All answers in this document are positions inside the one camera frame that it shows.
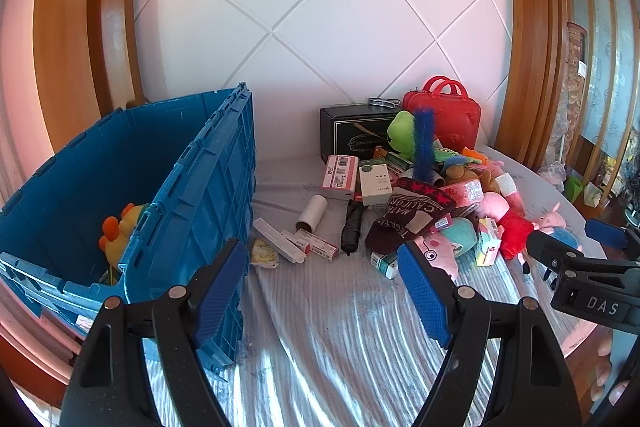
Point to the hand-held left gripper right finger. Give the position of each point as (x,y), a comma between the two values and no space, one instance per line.
(422,292)

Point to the black folded umbrella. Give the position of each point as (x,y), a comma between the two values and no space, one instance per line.
(351,227)

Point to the long white box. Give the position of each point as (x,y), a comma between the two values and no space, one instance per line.
(275,237)

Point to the pink pig plush blue body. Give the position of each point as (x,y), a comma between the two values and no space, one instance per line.
(550,219)

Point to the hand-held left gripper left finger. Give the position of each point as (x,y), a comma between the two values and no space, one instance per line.
(220,292)

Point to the white paper roll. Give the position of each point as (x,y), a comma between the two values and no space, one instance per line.
(312,212)

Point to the brown teddy bear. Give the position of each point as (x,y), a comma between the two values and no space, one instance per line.
(462,174)

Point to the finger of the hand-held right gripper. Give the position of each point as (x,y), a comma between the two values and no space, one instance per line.
(550,252)
(607,232)

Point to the pink white barcode box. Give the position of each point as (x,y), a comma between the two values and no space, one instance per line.
(341,177)

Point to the black gift box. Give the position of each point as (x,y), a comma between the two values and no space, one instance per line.
(350,127)

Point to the cardboard tube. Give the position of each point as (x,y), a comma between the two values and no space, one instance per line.
(437,179)

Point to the blue fuzzy duster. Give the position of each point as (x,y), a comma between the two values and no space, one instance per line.
(424,142)

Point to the green plush frog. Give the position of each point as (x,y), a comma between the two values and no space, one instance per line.
(400,132)

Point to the wooden door frame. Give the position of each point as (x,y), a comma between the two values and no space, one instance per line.
(530,32)
(65,32)

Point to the metal clip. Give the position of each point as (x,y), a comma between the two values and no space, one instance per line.
(382,102)

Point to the yellow print tissue packet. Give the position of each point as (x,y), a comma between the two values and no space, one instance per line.
(262,253)

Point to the green cup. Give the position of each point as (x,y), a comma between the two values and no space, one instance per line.
(575,188)

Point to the red plush toy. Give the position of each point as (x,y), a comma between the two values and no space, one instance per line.
(515,232)

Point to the pink packet white label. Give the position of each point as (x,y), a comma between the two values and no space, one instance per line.
(510,192)

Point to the pink round plush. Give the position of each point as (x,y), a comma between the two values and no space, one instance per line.
(492,204)

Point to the white box green label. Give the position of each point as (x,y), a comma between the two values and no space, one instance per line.
(375,184)

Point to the pink tissue packet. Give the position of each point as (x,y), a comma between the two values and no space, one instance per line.
(467,193)

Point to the person's right hand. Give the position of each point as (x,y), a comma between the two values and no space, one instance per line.
(604,369)

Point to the orange green box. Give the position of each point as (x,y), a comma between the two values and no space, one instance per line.
(390,155)

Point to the teal plush toy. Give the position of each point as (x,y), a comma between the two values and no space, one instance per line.
(460,234)

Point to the pink white medicine box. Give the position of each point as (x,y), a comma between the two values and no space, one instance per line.
(322,249)

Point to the wooden glass partition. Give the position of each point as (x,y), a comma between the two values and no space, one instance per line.
(607,57)

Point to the red toy suitcase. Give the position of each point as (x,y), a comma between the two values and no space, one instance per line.
(452,117)

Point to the blue plastic crate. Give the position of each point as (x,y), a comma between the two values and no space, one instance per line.
(200,187)

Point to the green dinosaur plush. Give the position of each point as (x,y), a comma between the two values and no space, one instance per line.
(445,154)

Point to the red white medicine box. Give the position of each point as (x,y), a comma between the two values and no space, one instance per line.
(290,239)

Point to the yellow plush chicken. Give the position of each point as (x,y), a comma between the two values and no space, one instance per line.
(122,232)

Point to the dark red knit beanie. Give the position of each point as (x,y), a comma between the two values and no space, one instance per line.
(405,212)

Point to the colourful tissue packet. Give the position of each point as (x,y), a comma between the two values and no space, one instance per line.
(487,242)

